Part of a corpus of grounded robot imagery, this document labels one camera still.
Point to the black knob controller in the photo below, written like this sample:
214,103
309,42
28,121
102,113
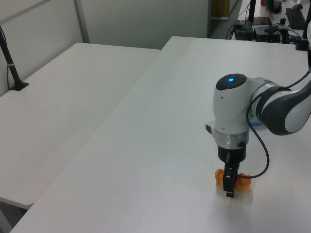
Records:
282,21

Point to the black camera pole with base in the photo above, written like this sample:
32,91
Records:
11,68

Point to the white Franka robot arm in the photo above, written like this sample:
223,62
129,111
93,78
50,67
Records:
228,109

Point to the black keyboard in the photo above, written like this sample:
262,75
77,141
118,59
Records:
296,18

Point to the white side table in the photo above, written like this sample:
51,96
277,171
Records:
60,109

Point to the black computer mouse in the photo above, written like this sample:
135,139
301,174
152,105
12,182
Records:
297,6

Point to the black flat laptop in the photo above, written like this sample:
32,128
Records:
262,21

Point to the dark bag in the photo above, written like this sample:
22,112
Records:
271,5

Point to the orange bread roll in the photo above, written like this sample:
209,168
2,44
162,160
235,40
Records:
244,185

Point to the black stand with base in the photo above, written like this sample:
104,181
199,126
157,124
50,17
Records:
301,44

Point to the black computer case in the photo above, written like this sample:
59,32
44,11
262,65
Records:
271,35

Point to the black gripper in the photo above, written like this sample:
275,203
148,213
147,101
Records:
232,154

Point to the grey partition post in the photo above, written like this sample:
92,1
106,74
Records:
81,21

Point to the black electronics box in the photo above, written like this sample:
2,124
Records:
243,30

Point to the black monitor stand pole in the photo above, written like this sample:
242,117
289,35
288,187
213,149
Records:
251,12

